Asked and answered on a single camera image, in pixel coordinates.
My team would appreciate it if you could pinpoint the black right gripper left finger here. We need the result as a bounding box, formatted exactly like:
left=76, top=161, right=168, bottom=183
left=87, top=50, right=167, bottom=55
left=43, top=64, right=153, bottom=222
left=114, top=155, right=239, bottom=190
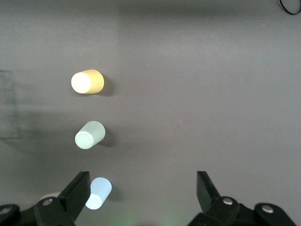
left=0, top=171, right=91, bottom=226

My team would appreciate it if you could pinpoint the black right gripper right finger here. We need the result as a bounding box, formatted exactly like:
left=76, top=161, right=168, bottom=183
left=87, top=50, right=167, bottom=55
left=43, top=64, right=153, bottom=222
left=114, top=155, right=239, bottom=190
left=187, top=170, right=297, bottom=226

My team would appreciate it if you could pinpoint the pale green plastic cup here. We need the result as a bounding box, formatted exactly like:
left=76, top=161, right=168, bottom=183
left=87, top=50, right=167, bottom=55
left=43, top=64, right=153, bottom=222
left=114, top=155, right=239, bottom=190
left=74, top=121, right=106, bottom=150

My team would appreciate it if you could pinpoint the yellow plastic cup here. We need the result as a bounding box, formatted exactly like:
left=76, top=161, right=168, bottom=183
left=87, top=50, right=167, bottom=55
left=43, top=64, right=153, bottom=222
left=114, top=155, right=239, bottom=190
left=71, top=69, right=105, bottom=95

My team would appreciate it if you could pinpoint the light blue plastic cup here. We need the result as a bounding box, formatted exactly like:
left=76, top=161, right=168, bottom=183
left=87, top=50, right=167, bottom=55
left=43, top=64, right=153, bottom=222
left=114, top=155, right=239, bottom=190
left=85, top=177, right=113, bottom=210

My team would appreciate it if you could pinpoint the thin black loose cable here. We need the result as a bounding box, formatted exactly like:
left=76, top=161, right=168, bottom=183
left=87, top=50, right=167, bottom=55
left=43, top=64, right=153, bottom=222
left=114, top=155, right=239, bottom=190
left=278, top=0, right=301, bottom=16

